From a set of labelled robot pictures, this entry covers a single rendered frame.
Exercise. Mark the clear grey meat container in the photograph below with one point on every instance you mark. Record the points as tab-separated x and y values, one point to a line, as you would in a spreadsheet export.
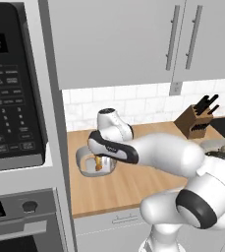
84	164

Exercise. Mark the orange chicken drumstick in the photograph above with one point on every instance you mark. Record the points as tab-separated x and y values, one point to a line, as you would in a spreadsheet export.
98	164

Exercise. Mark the narrow grey cupboard door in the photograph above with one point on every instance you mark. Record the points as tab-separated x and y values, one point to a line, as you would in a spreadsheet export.
218	39

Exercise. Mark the grey drawer front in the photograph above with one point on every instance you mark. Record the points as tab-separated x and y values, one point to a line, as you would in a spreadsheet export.
97	223

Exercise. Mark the grey wall socket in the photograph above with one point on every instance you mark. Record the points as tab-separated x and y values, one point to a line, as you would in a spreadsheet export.
176	88

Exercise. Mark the brown knife block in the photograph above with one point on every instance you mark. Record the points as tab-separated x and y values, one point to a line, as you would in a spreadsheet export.
192	123

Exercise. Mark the wide grey cupboard door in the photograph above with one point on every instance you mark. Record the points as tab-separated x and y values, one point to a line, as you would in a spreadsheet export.
114	42

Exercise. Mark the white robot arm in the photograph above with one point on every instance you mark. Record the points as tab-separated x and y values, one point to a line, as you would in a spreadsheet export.
169	154

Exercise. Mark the black oven knob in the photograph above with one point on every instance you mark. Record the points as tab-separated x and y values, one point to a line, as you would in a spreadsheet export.
29	206

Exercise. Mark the grey lower cupboard door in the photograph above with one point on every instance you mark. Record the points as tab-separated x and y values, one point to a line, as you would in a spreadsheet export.
110	243

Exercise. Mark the grey pan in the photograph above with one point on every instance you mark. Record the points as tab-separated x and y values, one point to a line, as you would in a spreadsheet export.
215	146

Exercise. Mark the grey tall appliance cabinet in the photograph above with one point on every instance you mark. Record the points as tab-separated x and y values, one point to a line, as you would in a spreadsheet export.
53	98

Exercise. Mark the black microwave oven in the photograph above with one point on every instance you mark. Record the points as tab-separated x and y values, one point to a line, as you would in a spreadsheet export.
9	98

